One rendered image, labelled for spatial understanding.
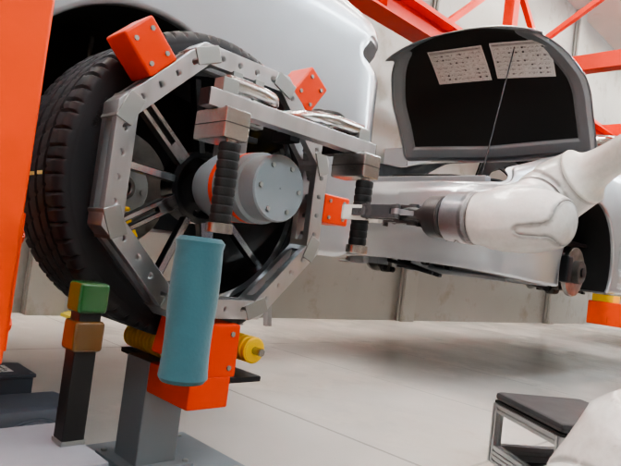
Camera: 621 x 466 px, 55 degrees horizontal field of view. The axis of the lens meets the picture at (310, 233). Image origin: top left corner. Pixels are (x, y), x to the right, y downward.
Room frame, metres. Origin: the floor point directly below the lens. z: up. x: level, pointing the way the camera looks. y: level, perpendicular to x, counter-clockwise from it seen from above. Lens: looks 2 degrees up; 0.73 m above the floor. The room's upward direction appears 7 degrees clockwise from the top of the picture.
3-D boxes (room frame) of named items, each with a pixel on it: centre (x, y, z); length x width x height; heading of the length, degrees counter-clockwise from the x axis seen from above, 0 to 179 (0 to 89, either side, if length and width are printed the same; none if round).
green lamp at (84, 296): (0.78, 0.28, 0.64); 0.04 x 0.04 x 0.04; 44
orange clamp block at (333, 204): (1.46, -0.03, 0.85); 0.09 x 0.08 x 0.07; 134
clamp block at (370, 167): (1.21, -0.07, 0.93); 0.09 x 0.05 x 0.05; 44
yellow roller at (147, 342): (1.36, 0.31, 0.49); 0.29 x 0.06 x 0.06; 44
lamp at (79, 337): (0.78, 0.28, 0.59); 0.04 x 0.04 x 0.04; 44
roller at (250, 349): (1.39, 0.17, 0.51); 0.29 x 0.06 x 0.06; 44
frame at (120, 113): (1.24, 0.19, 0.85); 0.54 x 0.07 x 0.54; 134
